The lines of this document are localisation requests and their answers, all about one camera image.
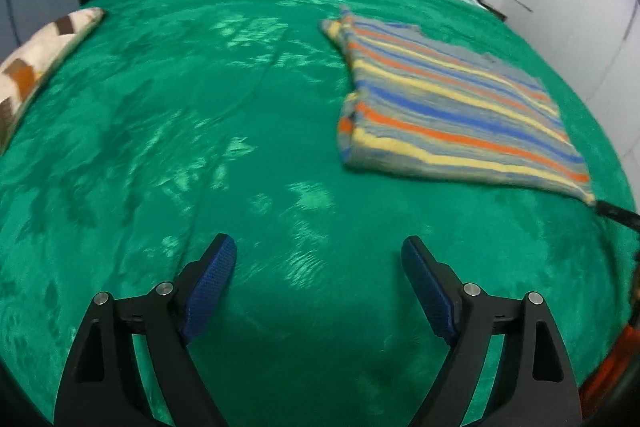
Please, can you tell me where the patchwork beige brown pillow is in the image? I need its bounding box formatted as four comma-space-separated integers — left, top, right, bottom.
0, 8, 106, 153

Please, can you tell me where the green floral bedspread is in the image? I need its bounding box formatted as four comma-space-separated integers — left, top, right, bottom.
1, 0, 638, 426

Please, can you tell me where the striped knit sweater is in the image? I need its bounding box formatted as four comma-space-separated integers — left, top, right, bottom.
321, 9, 596, 205

